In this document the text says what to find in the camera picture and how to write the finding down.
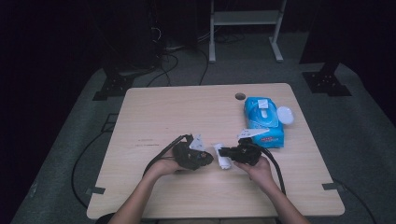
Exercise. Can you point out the dark equipment cabinet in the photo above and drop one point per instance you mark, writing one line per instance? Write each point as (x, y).
(130, 37)

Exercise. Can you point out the black stand base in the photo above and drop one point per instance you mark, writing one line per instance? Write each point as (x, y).
(113, 87)
(327, 82)

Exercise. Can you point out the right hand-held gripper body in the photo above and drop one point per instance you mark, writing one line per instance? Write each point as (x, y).
(247, 152)

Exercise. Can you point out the grey tape strip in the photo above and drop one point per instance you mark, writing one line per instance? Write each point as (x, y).
(95, 190)
(331, 186)

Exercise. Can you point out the white metal desk frame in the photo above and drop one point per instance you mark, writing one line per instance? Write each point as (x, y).
(246, 17)

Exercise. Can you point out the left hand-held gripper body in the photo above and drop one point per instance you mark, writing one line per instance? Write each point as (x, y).
(185, 154)

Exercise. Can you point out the white wet wipe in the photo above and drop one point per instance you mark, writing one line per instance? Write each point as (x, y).
(224, 163)

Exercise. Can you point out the person's left hand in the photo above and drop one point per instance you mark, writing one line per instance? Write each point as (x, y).
(165, 168)

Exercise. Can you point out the blue wet wipes pack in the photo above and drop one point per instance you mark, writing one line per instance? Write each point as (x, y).
(261, 118)

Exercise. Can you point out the person's right hand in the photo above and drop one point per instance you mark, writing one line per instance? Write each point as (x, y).
(261, 173)

